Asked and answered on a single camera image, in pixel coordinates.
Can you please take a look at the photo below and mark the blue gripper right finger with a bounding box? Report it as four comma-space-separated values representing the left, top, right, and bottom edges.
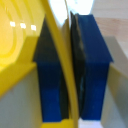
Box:
69, 11, 115, 121

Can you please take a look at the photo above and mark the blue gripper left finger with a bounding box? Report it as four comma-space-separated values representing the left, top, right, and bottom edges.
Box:
32, 16, 70, 123

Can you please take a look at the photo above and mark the yellow bowl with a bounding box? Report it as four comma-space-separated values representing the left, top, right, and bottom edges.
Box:
0, 0, 82, 128

